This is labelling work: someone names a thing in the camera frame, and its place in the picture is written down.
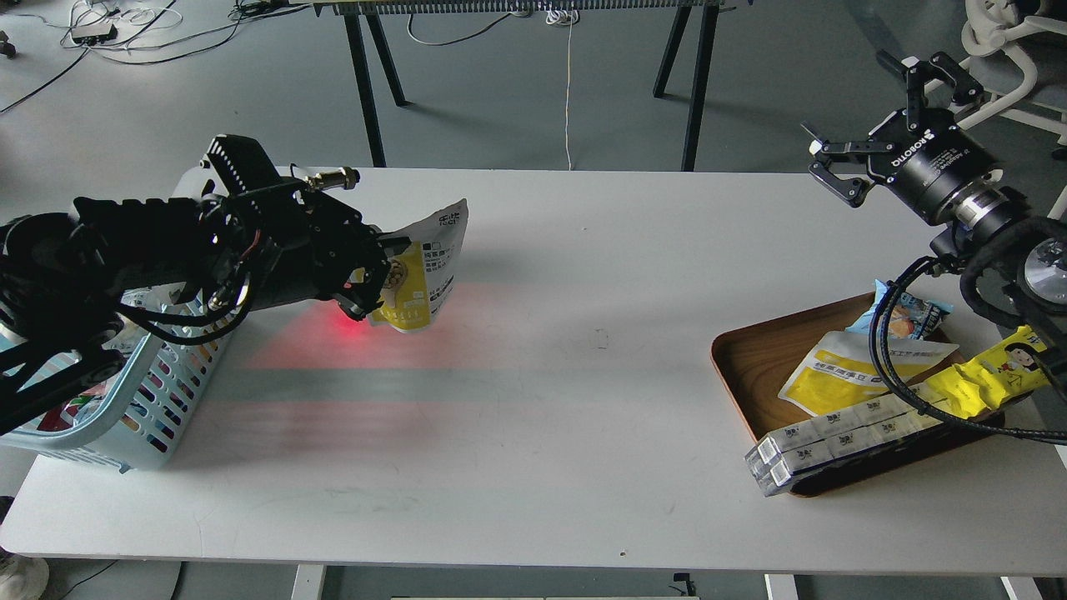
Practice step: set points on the blue snack packet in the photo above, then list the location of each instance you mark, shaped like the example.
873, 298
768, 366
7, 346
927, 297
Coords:
910, 318

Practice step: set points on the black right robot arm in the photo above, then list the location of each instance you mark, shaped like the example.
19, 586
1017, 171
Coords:
1010, 263

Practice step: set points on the yellow cartoon snack bag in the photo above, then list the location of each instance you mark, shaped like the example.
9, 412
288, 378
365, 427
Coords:
995, 377

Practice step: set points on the white boxed snack pack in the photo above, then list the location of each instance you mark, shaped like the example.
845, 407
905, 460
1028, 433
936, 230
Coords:
846, 446

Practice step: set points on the yellow nut snack pouch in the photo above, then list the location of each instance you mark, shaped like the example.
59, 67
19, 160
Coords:
421, 277

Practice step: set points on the white office chair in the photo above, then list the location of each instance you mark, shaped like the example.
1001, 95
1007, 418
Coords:
1016, 51

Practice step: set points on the black background table frame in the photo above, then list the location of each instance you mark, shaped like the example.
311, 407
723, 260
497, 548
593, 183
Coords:
622, 89

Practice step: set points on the yellow white snack pouch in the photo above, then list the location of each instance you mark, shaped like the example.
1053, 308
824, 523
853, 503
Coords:
837, 372

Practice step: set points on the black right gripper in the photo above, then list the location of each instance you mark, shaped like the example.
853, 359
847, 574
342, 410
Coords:
934, 162

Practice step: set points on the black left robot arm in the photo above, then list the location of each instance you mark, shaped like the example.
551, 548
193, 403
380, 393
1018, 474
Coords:
187, 270

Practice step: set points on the light blue plastic basket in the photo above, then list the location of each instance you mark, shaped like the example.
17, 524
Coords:
135, 418

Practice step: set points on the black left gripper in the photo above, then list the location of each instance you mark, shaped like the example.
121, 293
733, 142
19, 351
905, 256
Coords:
336, 256

